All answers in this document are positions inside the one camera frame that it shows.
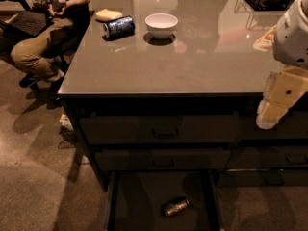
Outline top right drawer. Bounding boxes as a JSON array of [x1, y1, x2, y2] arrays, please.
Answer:
[[240, 111, 308, 140]]

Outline middle right drawer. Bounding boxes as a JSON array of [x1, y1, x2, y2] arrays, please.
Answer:
[[226, 145, 308, 169]]

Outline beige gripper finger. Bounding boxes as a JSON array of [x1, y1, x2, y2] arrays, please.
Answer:
[[263, 65, 308, 109], [256, 99, 288, 130]]

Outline seated person khaki trousers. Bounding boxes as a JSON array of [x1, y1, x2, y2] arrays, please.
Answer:
[[11, 0, 90, 93]]

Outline blue soda can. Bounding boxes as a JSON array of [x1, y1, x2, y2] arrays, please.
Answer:
[[104, 15, 135, 39]]

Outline middle left drawer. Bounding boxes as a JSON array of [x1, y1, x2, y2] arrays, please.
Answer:
[[94, 148, 231, 170]]

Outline yellow sponge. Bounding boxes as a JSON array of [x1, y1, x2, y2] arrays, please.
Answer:
[[95, 9, 123, 22]]

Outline black office chair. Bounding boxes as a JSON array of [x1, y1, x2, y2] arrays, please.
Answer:
[[0, 0, 81, 109]]

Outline orange soda can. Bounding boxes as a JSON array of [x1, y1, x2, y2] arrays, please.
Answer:
[[162, 197, 191, 218]]

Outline black laptop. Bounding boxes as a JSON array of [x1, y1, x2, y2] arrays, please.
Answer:
[[0, 11, 52, 38]]

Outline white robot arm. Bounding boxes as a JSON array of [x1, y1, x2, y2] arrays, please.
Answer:
[[253, 0, 308, 129]]

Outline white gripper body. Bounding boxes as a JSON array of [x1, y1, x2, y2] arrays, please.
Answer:
[[272, 0, 308, 68]]

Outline white ceramic bowl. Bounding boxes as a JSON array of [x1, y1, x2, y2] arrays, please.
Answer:
[[145, 13, 178, 39]]

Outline top left drawer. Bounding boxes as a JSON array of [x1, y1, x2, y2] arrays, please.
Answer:
[[80, 115, 241, 144]]

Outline open bottom drawer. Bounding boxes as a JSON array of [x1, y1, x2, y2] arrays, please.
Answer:
[[104, 170, 225, 231]]

